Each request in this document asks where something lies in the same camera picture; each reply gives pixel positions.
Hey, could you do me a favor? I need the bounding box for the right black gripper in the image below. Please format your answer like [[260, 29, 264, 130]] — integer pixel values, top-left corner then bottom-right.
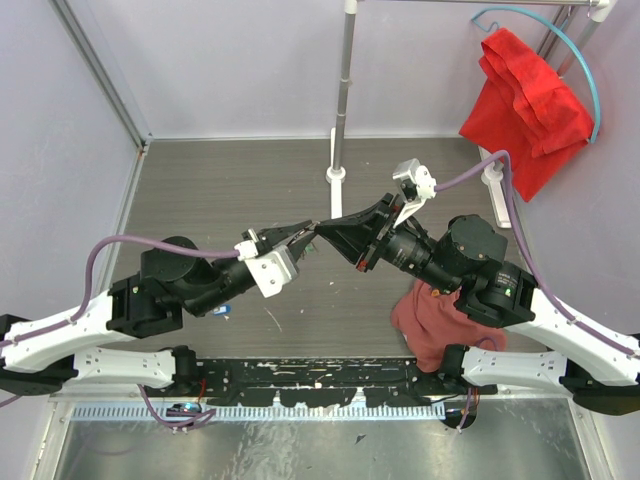
[[314, 191, 462, 294]]

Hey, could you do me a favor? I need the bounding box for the blue tagged key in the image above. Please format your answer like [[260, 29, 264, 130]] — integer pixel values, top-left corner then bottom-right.
[[212, 304, 231, 316]]

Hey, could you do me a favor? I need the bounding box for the metal keyring with keys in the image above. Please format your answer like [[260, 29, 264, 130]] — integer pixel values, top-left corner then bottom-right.
[[293, 222, 318, 261]]

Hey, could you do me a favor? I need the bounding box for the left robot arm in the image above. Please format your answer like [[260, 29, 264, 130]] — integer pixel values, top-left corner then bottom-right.
[[1, 221, 314, 397]]

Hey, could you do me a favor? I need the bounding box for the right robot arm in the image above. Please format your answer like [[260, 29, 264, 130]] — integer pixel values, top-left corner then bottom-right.
[[315, 194, 639, 416]]

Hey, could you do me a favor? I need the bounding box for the white pole base foot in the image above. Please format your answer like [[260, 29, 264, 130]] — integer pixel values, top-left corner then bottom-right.
[[325, 127, 346, 219]]

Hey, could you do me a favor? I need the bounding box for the maroon printed t-shirt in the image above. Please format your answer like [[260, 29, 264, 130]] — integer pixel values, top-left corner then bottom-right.
[[391, 280, 507, 373]]

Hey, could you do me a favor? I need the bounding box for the black mounting plate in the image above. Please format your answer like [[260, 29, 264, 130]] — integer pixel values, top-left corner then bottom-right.
[[142, 355, 496, 408]]

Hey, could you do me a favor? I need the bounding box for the metal rack pole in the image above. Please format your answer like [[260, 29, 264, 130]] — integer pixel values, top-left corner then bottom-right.
[[331, 0, 358, 175]]

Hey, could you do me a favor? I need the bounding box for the red cloth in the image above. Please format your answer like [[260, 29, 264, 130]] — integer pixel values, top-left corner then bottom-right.
[[459, 28, 595, 202]]

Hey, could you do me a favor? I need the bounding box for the blue clothes hanger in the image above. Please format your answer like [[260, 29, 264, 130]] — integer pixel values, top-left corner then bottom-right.
[[471, 6, 602, 144]]

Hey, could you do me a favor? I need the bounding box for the aluminium corner profile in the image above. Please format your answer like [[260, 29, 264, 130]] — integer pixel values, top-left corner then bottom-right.
[[49, 1, 153, 150]]

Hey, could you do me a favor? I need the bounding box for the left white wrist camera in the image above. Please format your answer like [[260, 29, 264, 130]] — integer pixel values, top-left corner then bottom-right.
[[234, 240, 299, 298]]

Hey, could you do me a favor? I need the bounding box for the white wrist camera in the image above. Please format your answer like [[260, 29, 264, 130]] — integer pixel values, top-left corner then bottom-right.
[[234, 240, 299, 298], [392, 158, 436, 228]]

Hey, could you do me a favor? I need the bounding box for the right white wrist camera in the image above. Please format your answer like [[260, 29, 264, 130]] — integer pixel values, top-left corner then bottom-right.
[[392, 158, 436, 228]]

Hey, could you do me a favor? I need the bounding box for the slotted cable duct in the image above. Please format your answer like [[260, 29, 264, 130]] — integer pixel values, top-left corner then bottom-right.
[[71, 402, 446, 422]]

